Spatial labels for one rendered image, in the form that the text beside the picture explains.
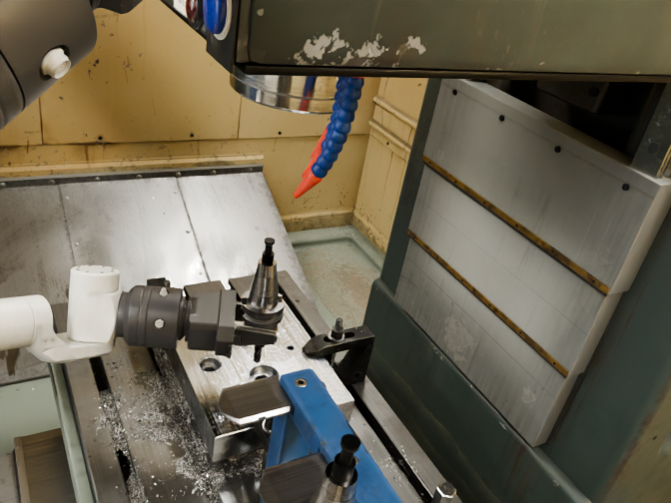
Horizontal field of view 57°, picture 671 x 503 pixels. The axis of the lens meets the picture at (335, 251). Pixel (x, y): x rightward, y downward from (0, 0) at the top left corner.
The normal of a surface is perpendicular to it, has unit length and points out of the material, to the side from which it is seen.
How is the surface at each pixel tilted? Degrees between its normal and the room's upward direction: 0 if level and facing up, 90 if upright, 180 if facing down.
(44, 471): 7
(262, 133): 90
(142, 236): 24
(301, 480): 0
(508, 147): 90
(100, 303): 67
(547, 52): 90
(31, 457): 7
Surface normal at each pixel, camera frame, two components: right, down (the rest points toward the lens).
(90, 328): 0.16, 0.15
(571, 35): 0.47, 0.52
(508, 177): -0.87, 0.11
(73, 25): 0.84, 0.51
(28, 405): 0.16, -0.85
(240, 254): 0.34, -0.56
